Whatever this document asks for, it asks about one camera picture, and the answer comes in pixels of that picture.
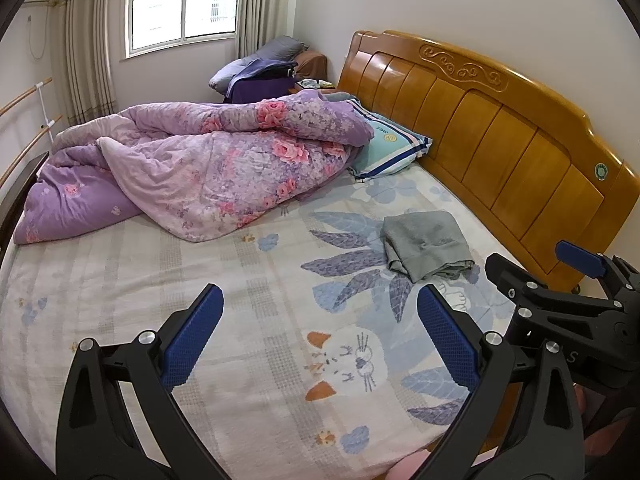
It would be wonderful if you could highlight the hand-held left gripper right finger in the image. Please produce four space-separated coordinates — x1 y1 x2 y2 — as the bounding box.
416 284 585 480

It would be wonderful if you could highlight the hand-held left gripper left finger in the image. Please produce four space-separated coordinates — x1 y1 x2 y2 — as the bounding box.
56 283 224 480

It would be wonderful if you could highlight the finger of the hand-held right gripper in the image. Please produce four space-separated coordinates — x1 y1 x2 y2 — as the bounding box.
485 252 601 343
555 240 640 306

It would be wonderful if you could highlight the grey hoodie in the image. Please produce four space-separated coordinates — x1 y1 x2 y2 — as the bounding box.
381 211 476 282

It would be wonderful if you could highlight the person's right forearm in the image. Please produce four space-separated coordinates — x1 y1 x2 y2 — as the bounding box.
575 382 640 467

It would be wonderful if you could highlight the pile of pillows and clothes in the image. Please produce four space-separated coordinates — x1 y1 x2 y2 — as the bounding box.
208 36 308 92

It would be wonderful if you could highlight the leaf printed bed sheet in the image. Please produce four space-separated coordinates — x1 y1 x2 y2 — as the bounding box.
0 165 531 480

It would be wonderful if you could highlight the wooden headboard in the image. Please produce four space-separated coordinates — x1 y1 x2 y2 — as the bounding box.
337 30 640 293

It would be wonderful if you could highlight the purple floral quilt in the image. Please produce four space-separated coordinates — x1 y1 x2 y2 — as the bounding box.
14 91 376 246

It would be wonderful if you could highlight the striped teal pillow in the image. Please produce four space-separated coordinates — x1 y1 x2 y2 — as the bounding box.
346 99 434 181

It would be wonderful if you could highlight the dark wooden footboard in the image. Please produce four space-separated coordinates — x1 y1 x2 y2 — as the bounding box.
0 156 49 261

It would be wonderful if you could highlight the purple blanket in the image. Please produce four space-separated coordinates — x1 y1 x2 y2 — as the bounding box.
225 60 299 105

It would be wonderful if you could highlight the small wooden nightstand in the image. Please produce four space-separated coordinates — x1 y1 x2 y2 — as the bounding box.
292 78 351 97

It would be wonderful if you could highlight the brown chair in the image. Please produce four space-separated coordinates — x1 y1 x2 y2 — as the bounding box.
295 50 328 81

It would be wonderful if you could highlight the sheer beige curtain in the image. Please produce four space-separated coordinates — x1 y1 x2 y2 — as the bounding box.
65 0 118 126
236 0 281 61

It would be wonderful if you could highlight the window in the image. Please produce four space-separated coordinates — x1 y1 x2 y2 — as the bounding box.
125 0 241 58

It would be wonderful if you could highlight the wooden wall rail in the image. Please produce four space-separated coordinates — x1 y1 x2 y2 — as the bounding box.
0 115 63 188
0 77 53 117

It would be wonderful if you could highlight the white rail bracket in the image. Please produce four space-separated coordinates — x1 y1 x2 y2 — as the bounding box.
35 85 56 146

